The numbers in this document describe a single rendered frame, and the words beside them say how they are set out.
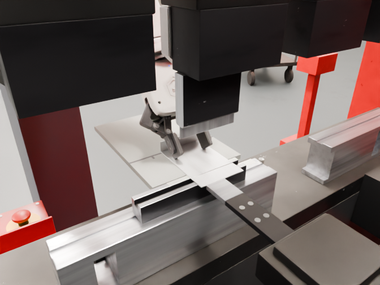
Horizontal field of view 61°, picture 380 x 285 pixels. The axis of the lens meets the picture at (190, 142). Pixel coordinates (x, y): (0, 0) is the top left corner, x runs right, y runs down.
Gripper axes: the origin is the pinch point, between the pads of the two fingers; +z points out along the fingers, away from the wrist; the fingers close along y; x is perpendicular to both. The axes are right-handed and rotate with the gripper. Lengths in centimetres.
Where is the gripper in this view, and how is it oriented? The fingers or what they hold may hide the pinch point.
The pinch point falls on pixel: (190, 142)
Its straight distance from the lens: 57.1
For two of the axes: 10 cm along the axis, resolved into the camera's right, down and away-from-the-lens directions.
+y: 8.3, -2.7, 4.9
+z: 3.7, 9.2, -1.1
